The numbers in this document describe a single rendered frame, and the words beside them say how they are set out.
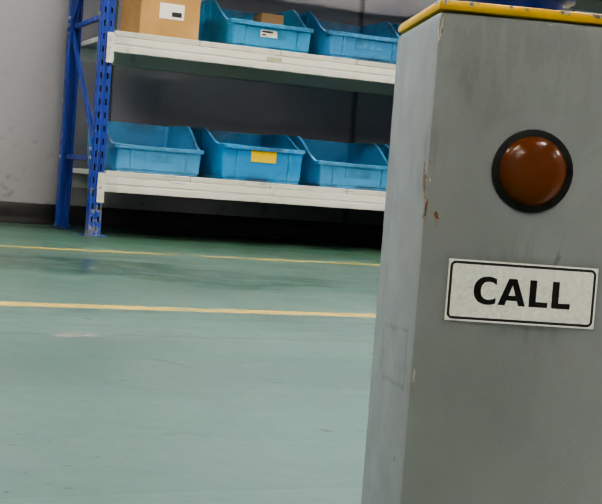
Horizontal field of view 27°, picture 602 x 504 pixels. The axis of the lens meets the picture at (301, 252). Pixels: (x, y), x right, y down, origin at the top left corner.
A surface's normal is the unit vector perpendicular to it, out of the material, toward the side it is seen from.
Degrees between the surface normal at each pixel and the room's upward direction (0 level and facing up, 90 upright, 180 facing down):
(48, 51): 90
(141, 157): 95
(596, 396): 90
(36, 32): 90
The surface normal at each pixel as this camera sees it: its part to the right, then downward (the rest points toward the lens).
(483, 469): 0.11, 0.06
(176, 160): 0.39, 0.17
